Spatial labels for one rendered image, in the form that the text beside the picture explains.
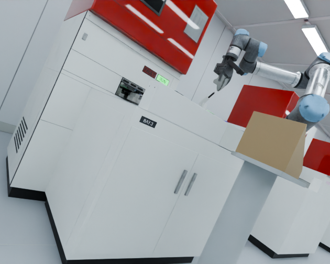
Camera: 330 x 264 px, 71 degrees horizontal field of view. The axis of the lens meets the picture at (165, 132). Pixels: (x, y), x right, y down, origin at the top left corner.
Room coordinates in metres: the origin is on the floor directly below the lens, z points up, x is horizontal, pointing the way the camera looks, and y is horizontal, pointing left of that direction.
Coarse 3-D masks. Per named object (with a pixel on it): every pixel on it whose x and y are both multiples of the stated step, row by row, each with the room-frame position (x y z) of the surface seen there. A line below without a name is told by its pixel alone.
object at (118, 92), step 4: (120, 84) 1.58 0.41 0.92; (124, 84) 1.60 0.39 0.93; (120, 88) 1.59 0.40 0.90; (128, 88) 1.62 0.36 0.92; (132, 88) 1.64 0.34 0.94; (116, 92) 1.59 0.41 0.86; (120, 92) 1.60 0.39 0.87; (136, 92) 1.67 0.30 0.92; (140, 92) 1.69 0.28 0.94; (120, 96) 1.61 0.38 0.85; (124, 96) 1.62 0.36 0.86; (128, 100) 1.65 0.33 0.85
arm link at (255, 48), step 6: (252, 42) 1.29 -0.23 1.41; (258, 42) 1.29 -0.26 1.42; (246, 48) 1.31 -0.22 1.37; (252, 48) 1.29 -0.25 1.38; (258, 48) 1.29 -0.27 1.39; (264, 48) 1.28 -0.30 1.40; (246, 54) 1.35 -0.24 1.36; (252, 54) 1.32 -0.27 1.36; (258, 54) 1.31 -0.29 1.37; (246, 60) 1.36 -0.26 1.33; (252, 60) 1.35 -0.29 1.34
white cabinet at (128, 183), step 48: (96, 96) 1.37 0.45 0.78; (96, 144) 1.15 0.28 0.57; (144, 144) 1.07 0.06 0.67; (192, 144) 1.25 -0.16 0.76; (48, 192) 1.43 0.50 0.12; (96, 192) 1.00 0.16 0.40; (144, 192) 1.15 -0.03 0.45; (192, 192) 1.35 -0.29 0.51; (96, 240) 1.06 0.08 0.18; (144, 240) 1.23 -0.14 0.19; (192, 240) 1.48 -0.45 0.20
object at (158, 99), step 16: (144, 96) 1.10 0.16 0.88; (160, 96) 1.06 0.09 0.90; (176, 96) 1.11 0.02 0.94; (160, 112) 1.08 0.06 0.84; (176, 112) 1.13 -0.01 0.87; (192, 112) 1.19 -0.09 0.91; (208, 112) 1.26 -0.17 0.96; (192, 128) 1.22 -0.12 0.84; (208, 128) 1.29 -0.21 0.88; (224, 128) 1.37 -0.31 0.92
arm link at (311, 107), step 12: (324, 60) 1.25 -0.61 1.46; (312, 72) 1.27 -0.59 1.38; (324, 72) 1.21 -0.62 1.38; (312, 84) 1.17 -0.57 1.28; (324, 84) 1.16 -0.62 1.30; (312, 96) 1.05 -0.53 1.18; (300, 108) 1.05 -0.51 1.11; (312, 108) 1.02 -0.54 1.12; (324, 108) 1.02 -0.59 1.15; (300, 120) 1.07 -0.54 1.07; (312, 120) 1.04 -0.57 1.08
